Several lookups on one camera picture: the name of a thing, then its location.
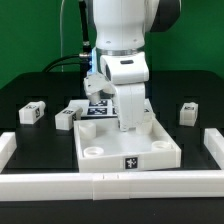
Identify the black cable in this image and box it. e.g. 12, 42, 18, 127
41, 0, 93, 73

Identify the white square tabletop part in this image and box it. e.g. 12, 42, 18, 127
74, 118, 181, 173

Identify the white fiducial marker sheet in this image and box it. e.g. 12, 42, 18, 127
67, 98, 154, 118

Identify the white front fence rail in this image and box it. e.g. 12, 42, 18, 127
0, 170, 224, 201

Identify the white fence piece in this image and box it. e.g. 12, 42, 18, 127
0, 132, 17, 173
204, 128, 224, 170

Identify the grey thin cable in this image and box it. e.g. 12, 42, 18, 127
59, 0, 66, 73

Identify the white left fence piece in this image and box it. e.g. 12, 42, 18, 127
0, 132, 17, 173

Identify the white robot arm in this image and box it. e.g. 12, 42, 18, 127
84, 0, 181, 131

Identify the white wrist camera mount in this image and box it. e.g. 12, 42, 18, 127
84, 73, 114, 104

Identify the white right fence piece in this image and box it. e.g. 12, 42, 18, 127
204, 128, 224, 170

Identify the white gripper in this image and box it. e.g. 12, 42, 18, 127
100, 52, 149, 131

